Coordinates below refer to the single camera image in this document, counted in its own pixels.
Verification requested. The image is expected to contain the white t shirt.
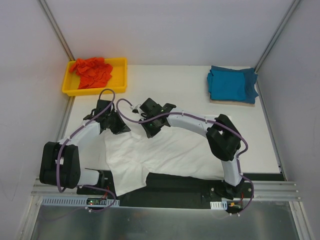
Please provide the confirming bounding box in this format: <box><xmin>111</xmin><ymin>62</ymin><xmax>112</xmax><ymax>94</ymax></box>
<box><xmin>104</xmin><ymin>123</ymin><xmax>224</xmax><ymax>196</ymax></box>

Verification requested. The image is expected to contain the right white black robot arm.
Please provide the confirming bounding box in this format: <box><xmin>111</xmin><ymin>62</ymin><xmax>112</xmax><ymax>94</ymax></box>
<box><xmin>131</xmin><ymin>98</ymin><xmax>245</xmax><ymax>200</ymax></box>

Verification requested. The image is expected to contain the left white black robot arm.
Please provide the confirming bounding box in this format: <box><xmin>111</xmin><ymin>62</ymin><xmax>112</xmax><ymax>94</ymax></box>
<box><xmin>39</xmin><ymin>99</ymin><xmax>131</xmax><ymax>195</ymax></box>

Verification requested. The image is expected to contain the folded blue t shirt stack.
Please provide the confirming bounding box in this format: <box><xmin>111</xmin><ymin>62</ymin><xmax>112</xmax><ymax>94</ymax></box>
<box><xmin>207</xmin><ymin>65</ymin><xmax>259</xmax><ymax>105</ymax></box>

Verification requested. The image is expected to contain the yellow plastic bin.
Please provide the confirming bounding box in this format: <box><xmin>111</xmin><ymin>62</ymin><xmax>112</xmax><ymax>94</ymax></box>
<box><xmin>62</xmin><ymin>57</ymin><xmax>128</xmax><ymax>97</ymax></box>

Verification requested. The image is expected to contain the orange t shirt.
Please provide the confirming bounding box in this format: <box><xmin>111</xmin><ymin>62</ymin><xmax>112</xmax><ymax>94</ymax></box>
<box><xmin>68</xmin><ymin>57</ymin><xmax>113</xmax><ymax>90</ymax></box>

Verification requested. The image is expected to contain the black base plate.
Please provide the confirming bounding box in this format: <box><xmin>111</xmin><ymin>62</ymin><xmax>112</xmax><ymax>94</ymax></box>
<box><xmin>74</xmin><ymin>169</ymin><xmax>287</xmax><ymax>208</ymax></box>

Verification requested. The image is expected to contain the left aluminium frame post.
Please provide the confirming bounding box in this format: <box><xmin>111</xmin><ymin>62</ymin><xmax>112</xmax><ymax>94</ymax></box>
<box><xmin>37</xmin><ymin>0</ymin><xmax>75</xmax><ymax>61</ymax></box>

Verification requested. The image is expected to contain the aluminium frame post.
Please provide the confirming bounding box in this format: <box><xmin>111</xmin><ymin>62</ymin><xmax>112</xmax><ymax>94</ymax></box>
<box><xmin>253</xmin><ymin>0</ymin><xmax>302</xmax><ymax>73</ymax></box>
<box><xmin>37</xmin><ymin>0</ymin><xmax>75</xmax><ymax>61</ymax></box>

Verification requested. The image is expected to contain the left grey cable duct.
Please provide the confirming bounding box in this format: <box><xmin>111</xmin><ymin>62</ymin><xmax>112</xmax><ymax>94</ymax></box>
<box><xmin>42</xmin><ymin>196</ymin><xmax>120</xmax><ymax>208</ymax></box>

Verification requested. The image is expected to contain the grey cable duct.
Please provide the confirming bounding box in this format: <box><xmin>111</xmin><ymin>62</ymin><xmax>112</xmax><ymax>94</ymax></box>
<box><xmin>210</xmin><ymin>201</ymin><xmax>228</xmax><ymax>211</ymax></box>
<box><xmin>42</xmin><ymin>196</ymin><xmax>120</xmax><ymax>208</ymax></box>

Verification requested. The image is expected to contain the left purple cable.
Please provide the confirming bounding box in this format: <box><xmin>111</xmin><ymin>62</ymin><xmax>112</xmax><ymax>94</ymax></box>
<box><xmin>56</xmin><ymin>88</ymin><xmax>118</xmax><ymax>213</ymax></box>

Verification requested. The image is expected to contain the right grey cable duct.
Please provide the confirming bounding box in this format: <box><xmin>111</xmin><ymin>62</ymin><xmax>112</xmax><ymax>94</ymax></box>
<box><xmin>210</xmin><ymin>201</ymin><xmax>228</xmax><ymax>211</ymax></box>

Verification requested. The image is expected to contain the front aluminium rail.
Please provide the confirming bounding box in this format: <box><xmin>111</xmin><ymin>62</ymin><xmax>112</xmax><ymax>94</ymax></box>
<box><xmin>31</xmin><ymin>173</ymin><xmax>301</xmax><ymax>201</ymax></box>

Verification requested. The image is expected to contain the right aluminium frame post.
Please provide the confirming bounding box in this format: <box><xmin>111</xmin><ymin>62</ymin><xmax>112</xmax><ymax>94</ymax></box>
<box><xmin>253</xmin><ymin>0</ymin><xmax>302</xmax><ymax>73</ymax></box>

